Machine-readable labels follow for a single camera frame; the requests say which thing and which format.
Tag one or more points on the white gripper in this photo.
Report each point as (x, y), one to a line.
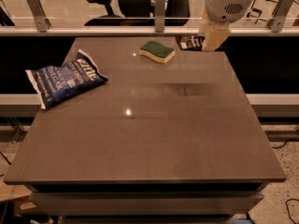
(224, 7)

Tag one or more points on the black rxbar chocolate wrapper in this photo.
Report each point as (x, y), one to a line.
(198, 43)

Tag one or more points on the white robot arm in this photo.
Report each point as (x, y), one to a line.
(219, 14)

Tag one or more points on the green and yellow sponge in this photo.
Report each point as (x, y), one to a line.
(157, 52)

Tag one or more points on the black office chair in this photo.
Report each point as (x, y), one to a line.
(141, 13)

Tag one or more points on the blue kettle chips bag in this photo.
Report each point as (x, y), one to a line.
(54, 84)

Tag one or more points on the cardboard box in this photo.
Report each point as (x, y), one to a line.
(19, 196)

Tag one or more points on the middle metal rail bracket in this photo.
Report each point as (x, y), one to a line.
(159, 15)

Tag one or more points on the metal rail bracket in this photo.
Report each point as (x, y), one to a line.
(279, 16)
(159, 15)
(41, 20)

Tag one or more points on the yellow frame cart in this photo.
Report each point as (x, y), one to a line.
(261, 11)

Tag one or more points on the right metal rail bracket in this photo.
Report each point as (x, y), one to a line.
(279, 16)

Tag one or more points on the left metal rail bracket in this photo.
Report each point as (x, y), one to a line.
(41, 20)

